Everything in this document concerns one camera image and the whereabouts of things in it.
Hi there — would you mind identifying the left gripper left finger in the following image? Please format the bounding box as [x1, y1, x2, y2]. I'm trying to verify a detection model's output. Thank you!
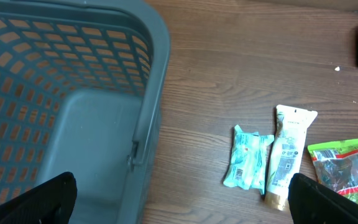
[0, 172, 77, 224]

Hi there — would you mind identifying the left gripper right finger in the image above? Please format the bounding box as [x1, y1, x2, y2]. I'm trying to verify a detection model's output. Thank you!
[288, 173, 358, 224]

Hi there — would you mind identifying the grey plastic mesh basket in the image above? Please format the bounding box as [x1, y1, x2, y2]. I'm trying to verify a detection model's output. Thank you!
[0, 0, 170, 223]

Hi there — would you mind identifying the green red snack bag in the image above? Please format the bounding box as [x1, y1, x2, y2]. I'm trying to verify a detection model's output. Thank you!
[308, 139, 358, 204]

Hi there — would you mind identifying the white tube gold cap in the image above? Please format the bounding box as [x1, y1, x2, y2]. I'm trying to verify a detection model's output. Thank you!
[265, 105, 318, 212]

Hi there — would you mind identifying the teal small packet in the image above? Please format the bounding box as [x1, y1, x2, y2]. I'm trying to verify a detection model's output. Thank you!
[223, 125, 275, 195]

